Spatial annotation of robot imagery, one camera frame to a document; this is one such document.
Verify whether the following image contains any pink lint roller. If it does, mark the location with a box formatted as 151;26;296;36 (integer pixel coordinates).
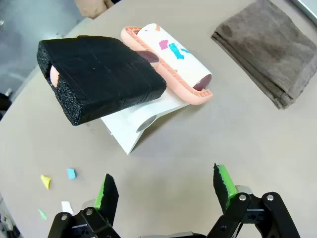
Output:
36;23;213;126

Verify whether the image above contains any person's right hand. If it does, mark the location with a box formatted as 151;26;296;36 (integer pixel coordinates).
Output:
75;0;114;19

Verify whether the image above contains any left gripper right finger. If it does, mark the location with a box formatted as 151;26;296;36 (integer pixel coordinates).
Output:
207;163;302;238

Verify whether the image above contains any brown towel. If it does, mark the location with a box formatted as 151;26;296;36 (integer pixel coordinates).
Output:
211;0;317;110

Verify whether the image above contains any white paper scrap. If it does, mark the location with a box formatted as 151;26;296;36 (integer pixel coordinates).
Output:
61;201;74;215

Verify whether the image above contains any white folded stand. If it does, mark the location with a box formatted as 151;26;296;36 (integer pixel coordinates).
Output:
100;86;191;155

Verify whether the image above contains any yellow paper scrap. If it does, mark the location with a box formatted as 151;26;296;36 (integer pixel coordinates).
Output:
41;175;52;190

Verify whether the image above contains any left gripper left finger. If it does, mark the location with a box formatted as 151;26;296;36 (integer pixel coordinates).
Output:
48;173;122;238

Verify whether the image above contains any metal tray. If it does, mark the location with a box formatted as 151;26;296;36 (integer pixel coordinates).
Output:
291;0;317;16

